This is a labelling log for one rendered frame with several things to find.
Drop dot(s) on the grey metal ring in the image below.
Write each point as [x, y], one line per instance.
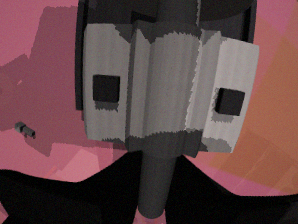
[210, 9]

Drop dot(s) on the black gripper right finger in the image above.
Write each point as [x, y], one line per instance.
[194, 198]

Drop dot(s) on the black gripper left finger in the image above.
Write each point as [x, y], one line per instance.
[108, 197]

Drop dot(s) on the grey metal shaft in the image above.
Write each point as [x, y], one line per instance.
[156, 174]

